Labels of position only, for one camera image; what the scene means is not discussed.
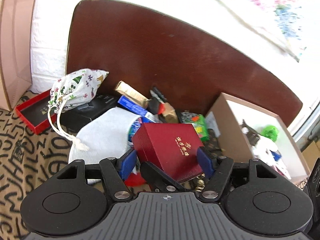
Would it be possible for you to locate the dark red gift box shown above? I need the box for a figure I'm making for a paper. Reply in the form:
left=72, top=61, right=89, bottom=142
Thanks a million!
left=132, top=122, right=203, bottom=183

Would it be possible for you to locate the brown hair claw clip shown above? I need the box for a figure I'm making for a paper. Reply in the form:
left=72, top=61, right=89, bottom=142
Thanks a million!
left=240, top=119, right=260, bottom=146

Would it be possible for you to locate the green mosquito repellent bottle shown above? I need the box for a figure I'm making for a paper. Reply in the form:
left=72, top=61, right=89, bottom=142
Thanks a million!
left=261, top=125, right=279, bottom=142

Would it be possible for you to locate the white pink glove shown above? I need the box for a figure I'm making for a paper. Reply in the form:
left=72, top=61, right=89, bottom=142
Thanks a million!
left=251, top=136, right=291, bottom=180

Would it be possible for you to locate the brown monogram pouch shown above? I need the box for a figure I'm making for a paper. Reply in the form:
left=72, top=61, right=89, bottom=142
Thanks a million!
left=195, top=128, right=224, bottom=192

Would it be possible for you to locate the red tape roll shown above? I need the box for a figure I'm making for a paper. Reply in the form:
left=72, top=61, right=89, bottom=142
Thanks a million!
left=124, top=172, right=146, bottom=187

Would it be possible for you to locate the white round cloth pad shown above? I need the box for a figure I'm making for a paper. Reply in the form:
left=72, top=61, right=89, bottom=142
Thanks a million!
left=68, top=107, right=140, bottom=165

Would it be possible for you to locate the brown cardboard storage box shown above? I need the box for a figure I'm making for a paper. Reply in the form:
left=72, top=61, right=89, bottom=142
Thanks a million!
left=205, top=93, right=310, bottom=184

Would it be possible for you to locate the blue card pack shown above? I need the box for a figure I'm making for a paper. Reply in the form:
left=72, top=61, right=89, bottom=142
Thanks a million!
left=128, top=117, right=143, bottom=142

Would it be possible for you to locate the green snack packet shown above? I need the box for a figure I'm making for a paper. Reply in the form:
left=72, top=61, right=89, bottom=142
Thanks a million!
left=180, top=111, right=209, bottom=142

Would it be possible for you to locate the black box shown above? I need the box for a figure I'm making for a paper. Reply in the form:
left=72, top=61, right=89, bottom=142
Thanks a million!
left=60, top=94, right=119, bottom=133

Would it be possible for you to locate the blue medicine box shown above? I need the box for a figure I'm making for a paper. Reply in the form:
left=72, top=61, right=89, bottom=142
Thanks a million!
left=118, top=95, right=162, bottom=123

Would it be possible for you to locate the gold wrapped bar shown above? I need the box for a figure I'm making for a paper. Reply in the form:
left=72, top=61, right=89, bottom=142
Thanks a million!
left=114, top=81, right=148, bottom=108

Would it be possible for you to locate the lettered leopard tablecloth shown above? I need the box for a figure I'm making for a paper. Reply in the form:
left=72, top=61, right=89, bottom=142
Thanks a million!
left=0, top=89, right=106, bottom=240

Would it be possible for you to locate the red tray box lid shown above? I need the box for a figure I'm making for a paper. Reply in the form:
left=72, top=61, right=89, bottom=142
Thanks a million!
left=15, top=90, right=51, bottom=135

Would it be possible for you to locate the dark brown wooden board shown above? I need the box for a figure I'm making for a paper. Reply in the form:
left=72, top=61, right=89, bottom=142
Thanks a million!
left=66, top=0, right=303, bottom=125

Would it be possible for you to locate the floral plastic bag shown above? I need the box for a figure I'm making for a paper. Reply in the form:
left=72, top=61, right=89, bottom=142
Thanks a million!
left=216, top=0, right=306, bottom=61

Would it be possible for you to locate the printed drawstring pouch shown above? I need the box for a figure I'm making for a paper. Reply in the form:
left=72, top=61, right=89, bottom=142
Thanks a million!
left=47, top=68, right=109, bottom=151

